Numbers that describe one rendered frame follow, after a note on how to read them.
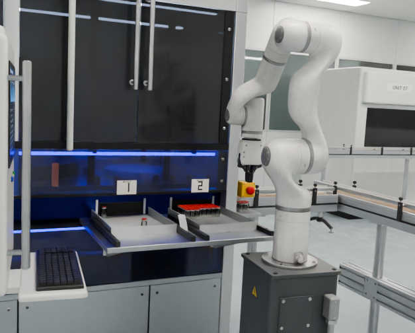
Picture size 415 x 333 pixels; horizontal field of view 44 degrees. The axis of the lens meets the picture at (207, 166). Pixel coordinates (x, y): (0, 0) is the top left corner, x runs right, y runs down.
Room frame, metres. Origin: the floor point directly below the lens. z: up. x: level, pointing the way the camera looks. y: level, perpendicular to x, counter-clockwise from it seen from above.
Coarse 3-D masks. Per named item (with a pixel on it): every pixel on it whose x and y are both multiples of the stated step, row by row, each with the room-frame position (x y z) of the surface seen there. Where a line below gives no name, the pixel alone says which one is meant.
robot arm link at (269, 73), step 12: (264, 60) 1.89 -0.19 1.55; (264, 72) 1.90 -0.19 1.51; (276, 72) 1.89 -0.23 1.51; (252, 84) 1.94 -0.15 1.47; (264, 84) 1.91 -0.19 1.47; (276, 84) 1.93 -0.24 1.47; (240, 96) 1.94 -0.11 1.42; (252, 96) 1.93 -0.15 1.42; (228, 108) 1.98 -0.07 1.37; (240, 108) 1.95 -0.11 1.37; (228, 120) 1.99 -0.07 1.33; (240, 120) 1.98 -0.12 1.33
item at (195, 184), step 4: (192, 180) 2.28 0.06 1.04; (196, 180) 2.29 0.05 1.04; (200, 180) 2.29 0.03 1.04; (204, 180) 2.30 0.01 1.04; (208, 180) 2.31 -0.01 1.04; (192, 184) 2.28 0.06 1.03; (196, 184) 2.29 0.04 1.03; (200, 184) 2.30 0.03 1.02; (204, 184) 2.30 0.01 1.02; (208, 184) 2.31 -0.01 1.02; (192, 188) 2.28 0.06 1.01; (196, 188) 2.29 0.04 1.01; (200, 188) 2.30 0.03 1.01; (204, 188) 2.30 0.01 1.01; (208, 188) 2.31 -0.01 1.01
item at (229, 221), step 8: (168, 208) 2.28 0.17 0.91; (224, 208) 2.34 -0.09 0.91; (176, 216) 2.19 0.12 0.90; (224, 216) 2.31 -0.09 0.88; (232, 216) 2.27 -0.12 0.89; (240, 216) 2.21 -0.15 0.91; (192, 224) 2.03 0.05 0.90; (200, 224) 2.13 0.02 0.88; (208, 224) 1.99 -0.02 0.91; (216, 224) 2.01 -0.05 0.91; (224, 224) 2.02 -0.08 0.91; (232, 224) 2.04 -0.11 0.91; (240, 224) 2.05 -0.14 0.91; (248, 224) 2.07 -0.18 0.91; (256, 224) 2.09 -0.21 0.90; (208, 232) 1.99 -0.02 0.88; (216, 232) 2.01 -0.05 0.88
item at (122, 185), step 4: (120, 180) 2.14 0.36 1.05; (124, 180) 2.15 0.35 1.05; (128, 180) 2.15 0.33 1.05; (132, 180) 2.16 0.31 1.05; (136, 180) 2.17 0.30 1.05; (120, 184) 2.14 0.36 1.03; (124, 184) 2.15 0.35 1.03; (132, 184) 2.16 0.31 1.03; (136, 184) 2.17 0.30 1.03; (120, 188) 2.14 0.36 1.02; (124, 188) 2.15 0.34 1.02; (132, 188) 2.16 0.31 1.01; (120, 192) 2.14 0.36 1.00; (124, 192) 2.15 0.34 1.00; (128, 192) 2.15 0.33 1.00; (132, 192) 2.16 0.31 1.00
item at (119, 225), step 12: (96, 216) 2.07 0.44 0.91; (108, 216) 2.19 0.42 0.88; (120, 216) 2.20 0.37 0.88; (132, 216) 2.21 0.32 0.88; (144, 216) 2.23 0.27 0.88; (156, 216) 2.18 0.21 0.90; (108, 228) 1.89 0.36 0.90; (120, 228) 1.88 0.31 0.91; (132, 228) 1.89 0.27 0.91; (144, 228) 1.91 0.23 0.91; (156, 228) 1.93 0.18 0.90; (168, 228) 1.96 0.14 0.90
